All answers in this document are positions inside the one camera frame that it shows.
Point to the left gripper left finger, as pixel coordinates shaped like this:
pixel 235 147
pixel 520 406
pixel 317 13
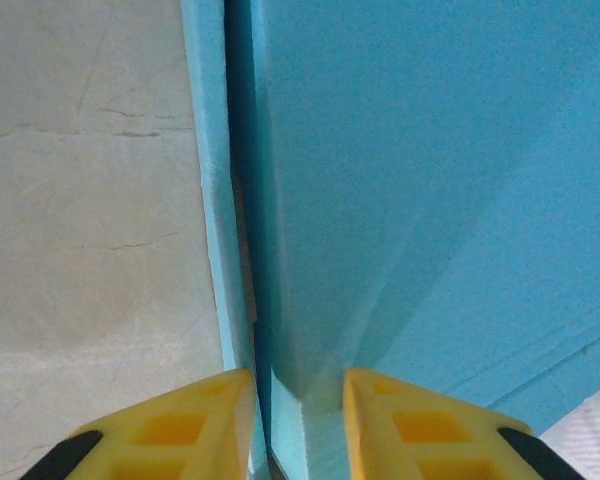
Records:
pixel 170 440

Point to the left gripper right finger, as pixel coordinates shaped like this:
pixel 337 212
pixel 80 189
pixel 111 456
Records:
pixel 430 440

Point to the blue paper box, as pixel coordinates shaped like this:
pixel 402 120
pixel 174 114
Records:
pixel 405 175

